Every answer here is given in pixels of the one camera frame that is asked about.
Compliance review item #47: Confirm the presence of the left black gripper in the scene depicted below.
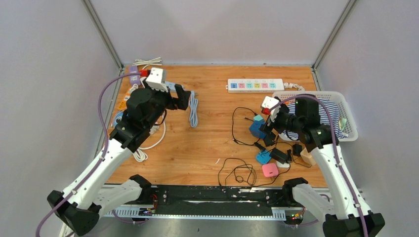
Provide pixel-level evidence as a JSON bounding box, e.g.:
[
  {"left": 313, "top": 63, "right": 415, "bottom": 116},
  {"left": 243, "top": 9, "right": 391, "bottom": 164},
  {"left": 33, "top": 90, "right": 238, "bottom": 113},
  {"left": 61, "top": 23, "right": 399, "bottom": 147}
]
[{"left": 144, "top": 79, "right": 191, "bottom": 129}]

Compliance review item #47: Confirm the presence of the light blue cable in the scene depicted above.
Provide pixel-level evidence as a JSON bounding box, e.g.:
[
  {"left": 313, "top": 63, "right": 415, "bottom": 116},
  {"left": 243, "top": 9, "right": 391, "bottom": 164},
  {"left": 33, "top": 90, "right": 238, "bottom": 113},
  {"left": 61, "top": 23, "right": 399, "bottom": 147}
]
[{"left": 188, "top": 91, "right": 199, "bottom": 128}]

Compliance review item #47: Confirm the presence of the dark blue cube adapter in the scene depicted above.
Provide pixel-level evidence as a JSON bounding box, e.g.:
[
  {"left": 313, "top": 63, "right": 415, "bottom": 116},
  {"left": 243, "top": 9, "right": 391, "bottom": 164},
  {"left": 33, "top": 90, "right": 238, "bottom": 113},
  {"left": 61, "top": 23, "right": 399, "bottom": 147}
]
[{"left": 249, "top": 120, "right": 266, "bottom": 139}]

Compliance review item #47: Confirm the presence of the light blue power strip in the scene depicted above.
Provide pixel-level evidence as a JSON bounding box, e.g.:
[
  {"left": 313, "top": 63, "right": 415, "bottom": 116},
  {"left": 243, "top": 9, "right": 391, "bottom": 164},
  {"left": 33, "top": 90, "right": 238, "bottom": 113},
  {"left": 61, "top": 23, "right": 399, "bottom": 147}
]
[{"left": 165, "top": 81, "right": 177, "bottom": 92}]

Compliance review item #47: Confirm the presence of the black charger with cable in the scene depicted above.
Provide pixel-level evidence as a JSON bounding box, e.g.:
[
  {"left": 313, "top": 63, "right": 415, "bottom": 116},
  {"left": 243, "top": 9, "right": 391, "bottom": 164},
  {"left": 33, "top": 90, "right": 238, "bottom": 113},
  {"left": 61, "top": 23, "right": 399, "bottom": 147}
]
[{"left": 217, "top": 148, "right": 292, "bottom": 189}]

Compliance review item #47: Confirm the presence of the wooden cube adapter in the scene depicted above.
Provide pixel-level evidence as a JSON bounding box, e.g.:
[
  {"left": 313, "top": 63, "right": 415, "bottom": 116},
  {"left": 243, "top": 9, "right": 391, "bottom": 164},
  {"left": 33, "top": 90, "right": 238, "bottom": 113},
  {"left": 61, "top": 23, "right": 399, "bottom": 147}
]
[{"left": 300, "top": 148, "right": 317, "bottom": 166}]

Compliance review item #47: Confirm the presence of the white power strip blue USB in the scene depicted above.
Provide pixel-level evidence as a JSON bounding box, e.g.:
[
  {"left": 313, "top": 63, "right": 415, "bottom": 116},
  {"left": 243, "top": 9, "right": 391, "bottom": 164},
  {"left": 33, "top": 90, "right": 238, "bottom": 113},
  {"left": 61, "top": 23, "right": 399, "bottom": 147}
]
[{"left": 225, "top": 79, "right": 305, "bottom": 93}]

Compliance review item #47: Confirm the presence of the black TP-Link charger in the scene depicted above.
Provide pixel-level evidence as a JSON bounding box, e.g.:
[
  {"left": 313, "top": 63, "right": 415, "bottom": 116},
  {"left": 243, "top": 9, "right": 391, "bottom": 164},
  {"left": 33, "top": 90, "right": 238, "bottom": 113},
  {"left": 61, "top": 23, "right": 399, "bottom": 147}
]
[{"left": 253, "top": 142, "right": 266, "bottom": 151}]

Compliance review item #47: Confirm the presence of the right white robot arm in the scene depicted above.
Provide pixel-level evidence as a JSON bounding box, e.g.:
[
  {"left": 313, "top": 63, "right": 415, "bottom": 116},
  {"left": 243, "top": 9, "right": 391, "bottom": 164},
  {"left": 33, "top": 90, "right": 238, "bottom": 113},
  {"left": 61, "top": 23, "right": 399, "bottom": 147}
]
[{"left": 260, "top": 94, "right": 385, "bottom": 237}]

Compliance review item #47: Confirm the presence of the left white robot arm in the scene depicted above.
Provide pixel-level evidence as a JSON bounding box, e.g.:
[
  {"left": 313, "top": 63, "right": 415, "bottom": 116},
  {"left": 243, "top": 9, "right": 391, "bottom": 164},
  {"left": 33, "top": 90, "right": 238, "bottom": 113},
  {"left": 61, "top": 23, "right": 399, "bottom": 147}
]
[{"left": 47, "top": 84, "right": 191, "bottom": 236}]

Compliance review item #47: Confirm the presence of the small blue charger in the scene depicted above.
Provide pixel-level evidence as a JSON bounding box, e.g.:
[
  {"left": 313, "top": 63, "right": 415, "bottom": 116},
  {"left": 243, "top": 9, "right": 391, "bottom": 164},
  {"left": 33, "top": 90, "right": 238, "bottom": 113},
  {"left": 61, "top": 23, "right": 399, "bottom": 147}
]
[{"left": 255, "top": 150, "right": 271, "bottom": 165}]

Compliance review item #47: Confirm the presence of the pink square charger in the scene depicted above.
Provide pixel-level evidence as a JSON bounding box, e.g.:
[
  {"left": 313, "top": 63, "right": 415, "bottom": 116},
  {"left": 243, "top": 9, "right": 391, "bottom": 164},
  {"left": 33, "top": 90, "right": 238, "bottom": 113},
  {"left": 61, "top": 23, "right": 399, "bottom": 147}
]
[{"left": 261, "top": 163, "right": 279, "bottom": 178}]

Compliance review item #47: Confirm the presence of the white square charger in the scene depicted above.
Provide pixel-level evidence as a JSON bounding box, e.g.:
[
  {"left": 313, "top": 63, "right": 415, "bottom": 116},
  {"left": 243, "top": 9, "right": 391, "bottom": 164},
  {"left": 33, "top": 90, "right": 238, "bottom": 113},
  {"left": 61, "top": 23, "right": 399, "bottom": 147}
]
[{"left": 276, "top": 161, "right": 291, "bottom": 168}]

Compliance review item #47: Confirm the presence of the purple power strip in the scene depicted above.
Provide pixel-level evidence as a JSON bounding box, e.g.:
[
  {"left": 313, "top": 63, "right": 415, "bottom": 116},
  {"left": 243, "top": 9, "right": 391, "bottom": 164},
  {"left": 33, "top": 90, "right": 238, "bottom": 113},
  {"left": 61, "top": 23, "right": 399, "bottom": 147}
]
[{"left": 128, "top": 65, "right": 141, "bottom": 86}]

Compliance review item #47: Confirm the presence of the orange power strip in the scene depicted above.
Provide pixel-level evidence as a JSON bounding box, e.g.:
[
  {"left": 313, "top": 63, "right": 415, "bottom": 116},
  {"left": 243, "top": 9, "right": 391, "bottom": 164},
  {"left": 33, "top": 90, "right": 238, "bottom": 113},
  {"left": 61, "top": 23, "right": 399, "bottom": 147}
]
[{"left": 117, "top": 95, "right": 130, "bottom": 111}]

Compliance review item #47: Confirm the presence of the white plastic basket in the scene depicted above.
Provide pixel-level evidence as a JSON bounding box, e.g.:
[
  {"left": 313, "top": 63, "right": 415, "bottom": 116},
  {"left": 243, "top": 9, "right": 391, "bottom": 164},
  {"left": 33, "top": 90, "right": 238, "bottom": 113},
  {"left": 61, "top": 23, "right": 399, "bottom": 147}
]
[{"left": 272, "top": 91, "right": 358, "bottom": 142}]

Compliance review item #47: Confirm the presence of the striped blue white cloth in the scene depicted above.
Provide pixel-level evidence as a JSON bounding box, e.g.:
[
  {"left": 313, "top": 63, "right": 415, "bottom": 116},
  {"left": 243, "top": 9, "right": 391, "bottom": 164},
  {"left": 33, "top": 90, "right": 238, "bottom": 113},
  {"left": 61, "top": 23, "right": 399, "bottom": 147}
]
[{"left": 278, "top": 99, "right": 348, "bottom": 141}]

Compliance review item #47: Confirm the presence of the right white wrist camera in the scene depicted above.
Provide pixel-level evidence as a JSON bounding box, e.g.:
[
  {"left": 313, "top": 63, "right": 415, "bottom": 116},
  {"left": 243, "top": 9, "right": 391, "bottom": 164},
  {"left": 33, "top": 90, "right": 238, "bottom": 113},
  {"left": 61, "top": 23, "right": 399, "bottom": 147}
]
[{"left": 260, "top": 96, "right": 280, "bottom": 122}]

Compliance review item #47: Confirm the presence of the black mounting rail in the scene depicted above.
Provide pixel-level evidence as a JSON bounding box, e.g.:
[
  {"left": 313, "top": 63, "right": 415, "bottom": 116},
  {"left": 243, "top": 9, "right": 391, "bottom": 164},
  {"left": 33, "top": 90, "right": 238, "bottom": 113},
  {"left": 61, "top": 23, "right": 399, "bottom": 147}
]
[{"left": 118, "top": 184, "right": 316, "bottom": 217}]

